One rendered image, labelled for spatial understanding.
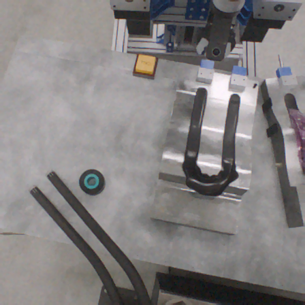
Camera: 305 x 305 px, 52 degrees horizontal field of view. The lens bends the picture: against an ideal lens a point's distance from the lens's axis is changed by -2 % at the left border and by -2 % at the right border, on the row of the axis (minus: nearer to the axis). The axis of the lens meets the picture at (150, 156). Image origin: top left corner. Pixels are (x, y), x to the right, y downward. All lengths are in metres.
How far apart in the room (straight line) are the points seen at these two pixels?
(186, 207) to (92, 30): 1.61
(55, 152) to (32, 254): 0.94
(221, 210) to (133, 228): 0.28
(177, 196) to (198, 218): 0.09
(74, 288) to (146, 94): 1.17
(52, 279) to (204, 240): 1.09
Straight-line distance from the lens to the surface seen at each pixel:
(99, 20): 2.36
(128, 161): 1.06
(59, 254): 1.90
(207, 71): 1.07
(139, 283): 0.90
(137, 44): 1.94
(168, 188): 0.98
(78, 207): 0.99
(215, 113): 1.04
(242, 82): 1.07
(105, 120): 1.11
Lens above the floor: 1.83
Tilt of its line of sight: 75 degrees down
